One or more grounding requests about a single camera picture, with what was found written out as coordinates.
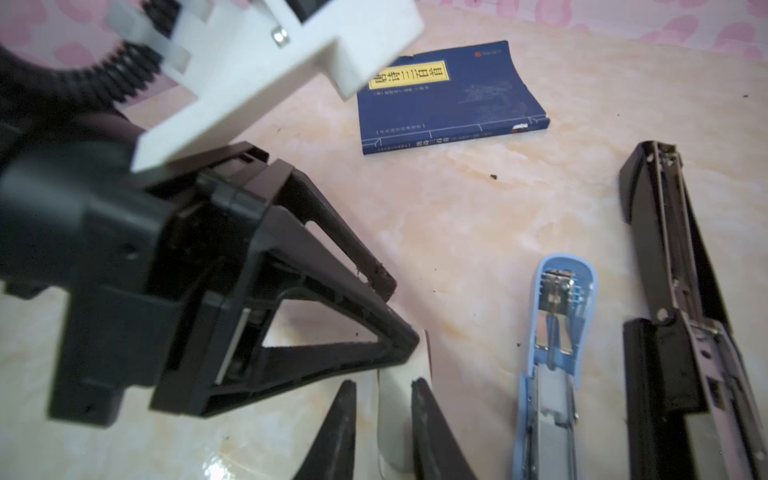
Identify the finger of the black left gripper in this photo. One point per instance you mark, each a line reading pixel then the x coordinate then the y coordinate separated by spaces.
pixel 307 203
pixel 289 315

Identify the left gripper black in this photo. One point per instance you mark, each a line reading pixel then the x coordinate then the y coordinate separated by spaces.
pixel 147 259

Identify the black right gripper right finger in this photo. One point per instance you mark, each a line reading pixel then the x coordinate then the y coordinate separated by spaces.
pixel 436 453

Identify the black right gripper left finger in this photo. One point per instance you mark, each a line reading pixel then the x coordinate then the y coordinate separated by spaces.
pixel 332 453

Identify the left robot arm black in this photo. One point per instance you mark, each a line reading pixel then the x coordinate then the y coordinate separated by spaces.
pixel 129 81

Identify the blue book yellow label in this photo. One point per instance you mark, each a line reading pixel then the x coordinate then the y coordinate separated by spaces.
pixel 446 96

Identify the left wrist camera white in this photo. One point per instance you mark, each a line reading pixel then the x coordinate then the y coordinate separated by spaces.
pixel 241 62

